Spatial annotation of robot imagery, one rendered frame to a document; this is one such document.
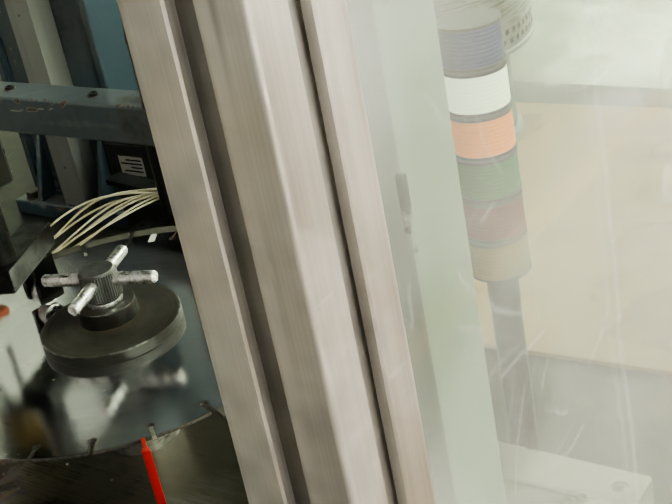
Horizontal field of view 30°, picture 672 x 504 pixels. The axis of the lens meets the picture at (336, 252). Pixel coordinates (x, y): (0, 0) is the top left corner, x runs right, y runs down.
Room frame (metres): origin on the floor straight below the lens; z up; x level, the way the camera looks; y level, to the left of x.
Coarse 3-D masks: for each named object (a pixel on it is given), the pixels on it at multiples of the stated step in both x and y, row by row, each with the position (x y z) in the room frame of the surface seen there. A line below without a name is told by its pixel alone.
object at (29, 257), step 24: (0, 216) 0.89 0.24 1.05; (0, 240) 0.88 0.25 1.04; (24, 240) 0.92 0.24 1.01; (48, 240) 0.94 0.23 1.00; (0, 264) 0.88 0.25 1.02; (24, 264) 0.89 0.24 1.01; (48, 264) 0.93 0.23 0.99; (0, 288) 0.87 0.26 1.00; (24, 288) 0.93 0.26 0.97; (48, 288) 0.92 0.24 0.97
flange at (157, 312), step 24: (144, 288) 0.90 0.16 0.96; (168, 288) 0.90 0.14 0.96; (96, 312) 0.85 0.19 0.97; (120, 312) 0.85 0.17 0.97; (144, 312) 0.86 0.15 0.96; (168, 312) 0.86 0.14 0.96; (48, 336) 0.86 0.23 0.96; (72, 336) 0.85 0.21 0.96; (96, 336) 0.84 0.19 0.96; (120, 336) 0.83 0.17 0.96; (144, 336) 0.83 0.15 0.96; (168, 336) 0.83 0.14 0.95; (72, 360) 0.82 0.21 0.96; (96, 360) 0.81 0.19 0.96; (120, 360) 0.81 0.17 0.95
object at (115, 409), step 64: (64, 256) 1.02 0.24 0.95; (128, 256) 0.99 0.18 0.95; (0, 320) 0.92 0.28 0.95; (192, 320) 0.85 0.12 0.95; (0, 384) 0.81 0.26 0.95; (64, 384) 0.80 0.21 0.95; (128, 384) 0.78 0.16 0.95; (192, 384) 0.76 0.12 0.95; (0, 448) 0.73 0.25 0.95; (64, 448) 0.71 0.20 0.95
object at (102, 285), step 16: (112, 256) 0.89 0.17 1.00; (80, 272) 0.86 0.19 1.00; (96, 272) 0.86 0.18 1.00; (112, 272) 0.86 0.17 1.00; (128, 272) 0.86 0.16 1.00; (144, 272) 0.85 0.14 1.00; (96, 288) 0.85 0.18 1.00; (112, 288) 0.86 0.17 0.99; (80, 304) 0.82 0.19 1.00; (96, 304) 0.85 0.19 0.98; (112, 304) 0.85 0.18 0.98
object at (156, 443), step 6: (150, 426) 0.84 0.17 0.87; (150, 432) 0.84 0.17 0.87; (174, 432) 0.85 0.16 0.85; (156, 438) 0.84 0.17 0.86; (162, 438) 0.84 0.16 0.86; (168, 438) 0.84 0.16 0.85; (138, 444) 0.84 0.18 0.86; (150, 444) 0.84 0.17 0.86; (156, 444) 0.84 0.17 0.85; (162, 444) 0.84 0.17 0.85; (114, 450) 0.85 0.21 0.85; (120, 450) 0.84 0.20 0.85; (126, 450) 0.84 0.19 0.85; (132, 450) 0.84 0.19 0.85; (138, 450) 0.84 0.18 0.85
